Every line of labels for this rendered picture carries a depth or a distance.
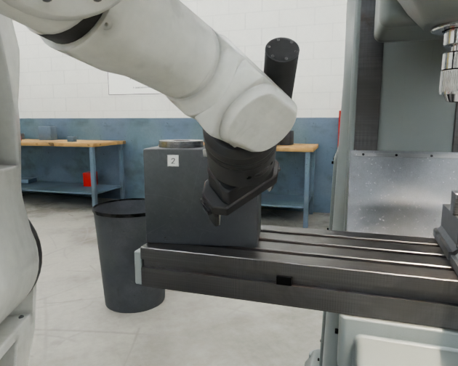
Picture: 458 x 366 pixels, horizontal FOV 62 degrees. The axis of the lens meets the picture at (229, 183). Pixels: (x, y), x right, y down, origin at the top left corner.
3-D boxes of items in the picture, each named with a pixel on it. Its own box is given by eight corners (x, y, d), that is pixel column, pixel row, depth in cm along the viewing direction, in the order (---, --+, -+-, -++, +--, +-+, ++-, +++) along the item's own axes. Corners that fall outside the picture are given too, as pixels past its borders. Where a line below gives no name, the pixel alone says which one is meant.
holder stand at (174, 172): (256, 248, 73) (258, 142, 70) (145, 243, 76) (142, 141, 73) (261, 230, 85) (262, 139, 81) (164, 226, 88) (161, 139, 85)
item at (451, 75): (473, 93, 61) (477, 55, 61) (440, 94, 63) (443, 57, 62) (467, 95, 66) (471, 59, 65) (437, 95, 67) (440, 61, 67)
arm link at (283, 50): (232, 185, 44) (229, 124, 34) (182, 124, 48) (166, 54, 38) (308, 136, 47) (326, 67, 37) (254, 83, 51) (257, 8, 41)
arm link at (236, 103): (265, 160, 41) (194, 133, 29) (217, 107, 45) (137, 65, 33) (309, 114, 39) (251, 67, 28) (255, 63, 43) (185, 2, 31)
